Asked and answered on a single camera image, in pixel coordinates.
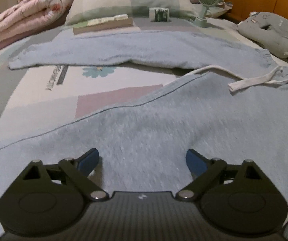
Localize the grey sweatpants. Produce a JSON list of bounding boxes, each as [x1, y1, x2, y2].
[[0, 32, 288, 235]]

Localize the white earbuds case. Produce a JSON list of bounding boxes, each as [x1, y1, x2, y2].
[[113, 14, 129, 21]]

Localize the patchwork pillow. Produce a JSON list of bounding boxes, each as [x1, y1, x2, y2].
[[66, 0, 197, 25]]

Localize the folded pink quilt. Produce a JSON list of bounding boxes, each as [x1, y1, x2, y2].
[[0, 0, 74, 50]]

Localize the green white tissue pack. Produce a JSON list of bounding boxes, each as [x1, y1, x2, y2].
[[149, 7, 169, 22]]

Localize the green paperback book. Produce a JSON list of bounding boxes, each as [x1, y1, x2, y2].
[[73, 16, 133, 35]]

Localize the patchwork bed sheet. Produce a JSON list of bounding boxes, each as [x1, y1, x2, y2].
[[0, 18, 288, 145]]

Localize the grey plush cushion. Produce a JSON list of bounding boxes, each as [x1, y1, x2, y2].
[[237, 12, 288, 58]]

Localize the green handheld fan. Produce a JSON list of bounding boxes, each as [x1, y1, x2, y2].
[[194, 0, 216, 28]]

